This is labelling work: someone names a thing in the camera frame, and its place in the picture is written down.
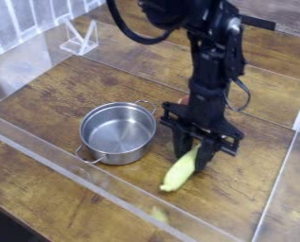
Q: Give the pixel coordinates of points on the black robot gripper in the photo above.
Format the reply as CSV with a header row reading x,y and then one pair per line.
x,y
201,121

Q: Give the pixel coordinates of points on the stainless steel pot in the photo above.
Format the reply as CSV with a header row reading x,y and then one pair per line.
x,y
117,132

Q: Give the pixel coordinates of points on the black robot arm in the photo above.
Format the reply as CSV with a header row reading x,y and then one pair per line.
x,y
213,24

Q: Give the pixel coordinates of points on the red toy mushroom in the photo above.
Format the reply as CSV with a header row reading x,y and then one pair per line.
x,y
183,100

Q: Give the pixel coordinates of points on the clear acrylic front barrier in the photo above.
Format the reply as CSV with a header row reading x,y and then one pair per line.
x,y
165,216

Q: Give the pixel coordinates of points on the black strip on table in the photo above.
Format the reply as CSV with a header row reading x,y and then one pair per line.
x,y
257,22

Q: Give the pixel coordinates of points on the clear acrylic triangular stand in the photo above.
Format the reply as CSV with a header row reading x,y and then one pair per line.
x,y
78,45

